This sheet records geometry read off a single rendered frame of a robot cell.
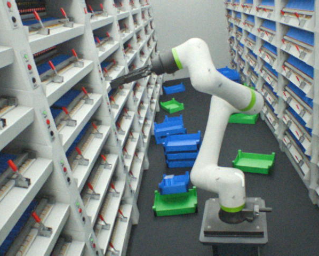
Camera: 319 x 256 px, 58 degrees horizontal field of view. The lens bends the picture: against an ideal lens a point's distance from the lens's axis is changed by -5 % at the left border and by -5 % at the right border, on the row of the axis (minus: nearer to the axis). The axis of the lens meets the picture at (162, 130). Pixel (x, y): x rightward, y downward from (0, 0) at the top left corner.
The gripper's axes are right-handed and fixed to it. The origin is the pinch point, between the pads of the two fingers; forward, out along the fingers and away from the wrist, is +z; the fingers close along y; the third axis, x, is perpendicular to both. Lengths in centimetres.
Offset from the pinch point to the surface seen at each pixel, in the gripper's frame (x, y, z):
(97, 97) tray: -8.0, 23.9, 21.6
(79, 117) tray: -7.5, -3.8, 22.4
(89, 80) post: 1.2, 30.3, 23.7
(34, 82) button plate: 16.4, -35.2, 14.9
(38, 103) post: 10.2, -36.4, 16.6
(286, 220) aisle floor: -119, 19, -54
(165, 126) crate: -93, 167, 25
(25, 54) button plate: 25.5, -34.8, 13.0
